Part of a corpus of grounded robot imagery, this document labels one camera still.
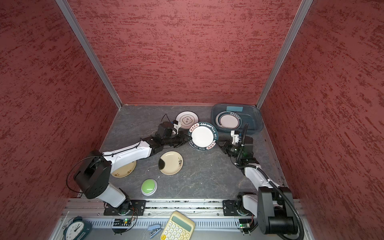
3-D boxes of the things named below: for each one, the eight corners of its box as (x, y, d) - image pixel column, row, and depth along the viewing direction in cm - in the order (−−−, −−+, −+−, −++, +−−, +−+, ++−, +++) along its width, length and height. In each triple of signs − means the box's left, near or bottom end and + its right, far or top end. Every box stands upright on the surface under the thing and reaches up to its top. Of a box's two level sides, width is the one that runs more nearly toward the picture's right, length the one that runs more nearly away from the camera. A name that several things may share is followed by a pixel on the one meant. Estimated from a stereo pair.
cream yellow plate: (157, 175, 87) (156, 173, 85) (161, 152, 96) (160, 151, 95) (182, 175, 87) (182, 173, 85) (183, 152, 96) (183, 151, 95)
